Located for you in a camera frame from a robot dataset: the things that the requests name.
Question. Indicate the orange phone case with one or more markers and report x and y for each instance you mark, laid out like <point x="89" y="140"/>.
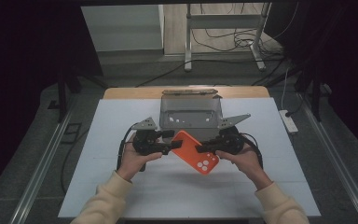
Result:
<point x="190" y="152"/>

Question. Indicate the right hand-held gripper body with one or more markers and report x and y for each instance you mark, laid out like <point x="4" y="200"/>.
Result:
<point x="231" y="140"/>

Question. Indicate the grey metal bracket stand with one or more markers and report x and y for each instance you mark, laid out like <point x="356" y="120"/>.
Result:
<point x="190" y="109"/>

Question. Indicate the white metal stand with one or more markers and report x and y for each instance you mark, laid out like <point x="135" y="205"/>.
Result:
<point x="223" y="21"/>

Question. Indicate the aluminium floor rail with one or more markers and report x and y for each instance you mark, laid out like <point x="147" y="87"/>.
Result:
<point x="43" y="168"/>
<point x="338" y="168"/>

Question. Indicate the white power strip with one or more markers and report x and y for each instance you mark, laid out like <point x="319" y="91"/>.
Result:
<point x="289" y="122"/>

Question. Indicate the black stand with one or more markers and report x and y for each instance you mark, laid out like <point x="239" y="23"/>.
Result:
<point x="316" y="99"/>
<point x="62" y="99"/>

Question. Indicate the person's right hand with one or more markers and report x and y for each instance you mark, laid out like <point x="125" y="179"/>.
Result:
<point x="245" y="163"/>

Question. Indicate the person's left hand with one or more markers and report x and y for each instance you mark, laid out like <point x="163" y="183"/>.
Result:
<point x="133" y="163"/>

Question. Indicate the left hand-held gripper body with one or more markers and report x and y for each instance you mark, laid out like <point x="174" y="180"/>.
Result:
<point x="144" y="141"/>

